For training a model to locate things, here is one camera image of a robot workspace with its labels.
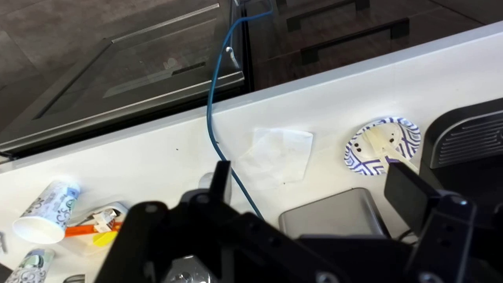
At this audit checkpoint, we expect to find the blue cable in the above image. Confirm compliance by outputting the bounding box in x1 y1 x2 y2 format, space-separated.
205 7 276 221

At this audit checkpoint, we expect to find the dark dishwasher door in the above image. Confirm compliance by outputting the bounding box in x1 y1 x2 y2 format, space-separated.
0 0 248 161

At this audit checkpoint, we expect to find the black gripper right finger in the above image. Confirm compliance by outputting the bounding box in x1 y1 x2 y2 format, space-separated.
383 161 503 283

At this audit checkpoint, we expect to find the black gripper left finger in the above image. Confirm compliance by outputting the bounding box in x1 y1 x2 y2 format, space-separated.
95 159 336 283

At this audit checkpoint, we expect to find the silver lidded bin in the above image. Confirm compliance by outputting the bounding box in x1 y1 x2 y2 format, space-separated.
278 186 389 241

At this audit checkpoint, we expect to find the blue printed paper cup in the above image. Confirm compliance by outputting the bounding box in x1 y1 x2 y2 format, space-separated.
11 178 83 247

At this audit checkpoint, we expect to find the yellow wrapper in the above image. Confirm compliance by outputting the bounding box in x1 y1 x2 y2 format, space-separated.
91 230 119 249

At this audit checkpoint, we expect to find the clear plastic water bottle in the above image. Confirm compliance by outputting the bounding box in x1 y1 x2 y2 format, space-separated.
3 247 56 283

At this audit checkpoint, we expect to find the orange utensil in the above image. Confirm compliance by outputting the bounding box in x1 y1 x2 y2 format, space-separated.
64 219 125 239

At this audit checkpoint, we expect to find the black silver Keurig coffee machine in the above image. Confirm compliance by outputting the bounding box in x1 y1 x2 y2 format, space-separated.
418 96 503 228

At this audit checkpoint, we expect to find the black drawer handle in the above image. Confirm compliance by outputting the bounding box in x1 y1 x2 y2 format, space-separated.
298 16 411 66
284 0 371 32

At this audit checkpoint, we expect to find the white paper napkin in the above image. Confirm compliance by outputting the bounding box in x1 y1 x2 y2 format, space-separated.
243 126 315 186

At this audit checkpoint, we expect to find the blue patterned paper plate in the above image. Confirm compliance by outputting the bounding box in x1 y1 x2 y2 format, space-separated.
342 115 424 178

